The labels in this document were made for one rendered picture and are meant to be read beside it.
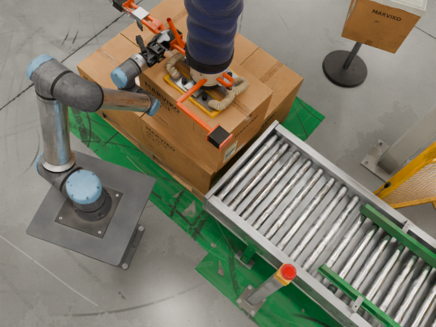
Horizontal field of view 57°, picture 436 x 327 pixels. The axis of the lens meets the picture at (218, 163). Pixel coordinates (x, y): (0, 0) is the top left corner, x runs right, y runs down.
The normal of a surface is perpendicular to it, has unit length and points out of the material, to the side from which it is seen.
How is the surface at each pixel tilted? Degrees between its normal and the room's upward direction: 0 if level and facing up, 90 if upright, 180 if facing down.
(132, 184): 0
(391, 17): 90
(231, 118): 0
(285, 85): 0
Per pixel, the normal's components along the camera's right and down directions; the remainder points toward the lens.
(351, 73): 0.08, -0.43
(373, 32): -0.33, 0.84
